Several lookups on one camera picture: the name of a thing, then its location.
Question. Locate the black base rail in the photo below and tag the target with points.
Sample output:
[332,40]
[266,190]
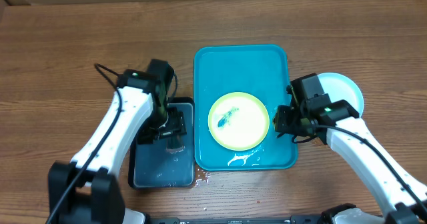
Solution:
[294,219]

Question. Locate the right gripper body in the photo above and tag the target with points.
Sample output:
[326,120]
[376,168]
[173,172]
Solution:
[293,122]

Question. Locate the black water tray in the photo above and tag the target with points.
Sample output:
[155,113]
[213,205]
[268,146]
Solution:
[152,166]

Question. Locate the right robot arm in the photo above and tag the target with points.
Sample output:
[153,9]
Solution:
[401,198]

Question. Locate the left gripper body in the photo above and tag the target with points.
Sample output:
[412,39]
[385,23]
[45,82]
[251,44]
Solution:
[163,122]

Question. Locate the yellow plate with blue stain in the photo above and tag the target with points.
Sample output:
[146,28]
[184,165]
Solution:
[238,121]

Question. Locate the orange green sponge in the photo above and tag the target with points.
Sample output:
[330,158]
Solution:
[174,144]

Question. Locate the teal plastic tray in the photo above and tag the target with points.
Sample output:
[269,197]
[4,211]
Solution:
[259,70]

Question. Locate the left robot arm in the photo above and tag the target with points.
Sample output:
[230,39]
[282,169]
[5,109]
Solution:
[86,190]

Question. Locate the light blue plate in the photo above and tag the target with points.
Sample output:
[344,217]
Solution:
[340,87]

